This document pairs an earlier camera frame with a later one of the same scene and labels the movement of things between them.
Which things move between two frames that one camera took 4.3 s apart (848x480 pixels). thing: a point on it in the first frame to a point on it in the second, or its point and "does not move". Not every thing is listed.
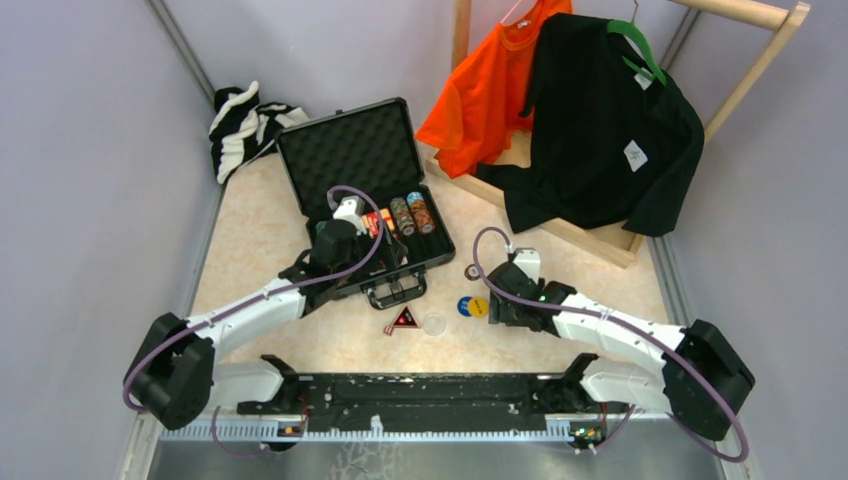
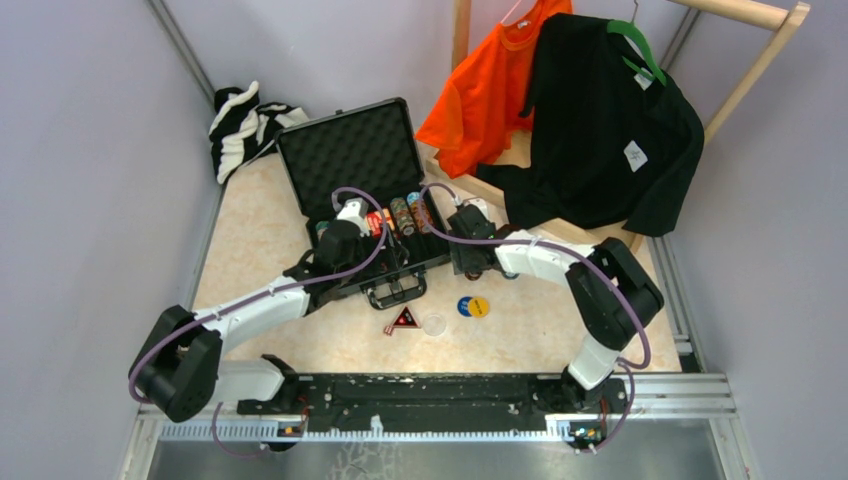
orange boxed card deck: x=371 y=222 does not move
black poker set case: x=371 y=149 does not move
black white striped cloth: x=244 y=130 does not move
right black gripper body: x=504 y=313 to x=463 y=258
